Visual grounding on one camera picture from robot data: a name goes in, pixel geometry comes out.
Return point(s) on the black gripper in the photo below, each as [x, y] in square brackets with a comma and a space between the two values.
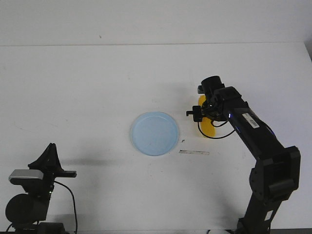
[44, 162]
[210, 108]

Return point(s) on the yellow corn cob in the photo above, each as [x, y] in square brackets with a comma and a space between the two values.
[206, 127]

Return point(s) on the light blue round plate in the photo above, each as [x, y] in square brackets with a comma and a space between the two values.
[154, 133]

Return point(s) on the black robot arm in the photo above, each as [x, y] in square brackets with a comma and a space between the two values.
[27, 212]
[276, 172]

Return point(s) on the clear tape strip horizontal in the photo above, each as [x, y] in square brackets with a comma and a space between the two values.
[194, 152]

